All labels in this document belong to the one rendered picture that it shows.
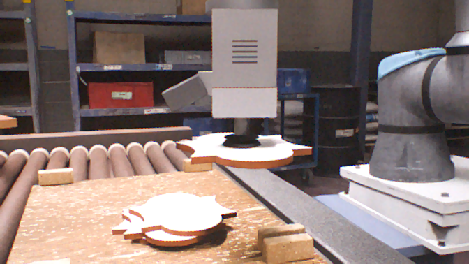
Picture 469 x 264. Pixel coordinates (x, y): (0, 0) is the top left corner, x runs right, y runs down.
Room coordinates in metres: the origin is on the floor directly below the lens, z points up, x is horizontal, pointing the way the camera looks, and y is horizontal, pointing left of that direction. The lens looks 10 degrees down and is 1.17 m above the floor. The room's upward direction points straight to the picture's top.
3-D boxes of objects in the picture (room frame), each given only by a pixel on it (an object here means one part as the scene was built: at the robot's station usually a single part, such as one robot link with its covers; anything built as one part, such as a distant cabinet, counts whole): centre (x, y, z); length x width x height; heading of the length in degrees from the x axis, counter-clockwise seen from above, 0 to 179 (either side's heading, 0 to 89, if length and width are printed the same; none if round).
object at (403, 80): (0.81, -0.33, 1.11); 0.13 x 0.12 x 0.14; 34
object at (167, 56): (4.86, 0.53, 1.16); 0.60 x 0.40 x 0.15; 111
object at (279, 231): (0.50, -0.06, 0.95); 0.06 x 0.02 x 0.03; 110
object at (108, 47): (4.69, 1.26, 1.26); 0.49 x 0.38 x 0.34; 114
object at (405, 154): (0.81, -0.33, 0.99); 0.15 x 0.15 x 0.10
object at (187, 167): (0.86, 0.08, 0.95); 0.06 x 0.02 x 0.03; 110
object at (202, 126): (4.96, 0.39, 0.32); 0.50 x 0.41 x 0.37; 104
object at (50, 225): (0.63, 0.14, 0.93); 0.41 x 0.35 x 0.02; 20
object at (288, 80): (4.00, -0.39, 0.96); 0.50 x 0.38 x 0.21; 33
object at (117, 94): (4.66, 1.25, 0.78); 0.66 x 0.45 x 0.28; 108
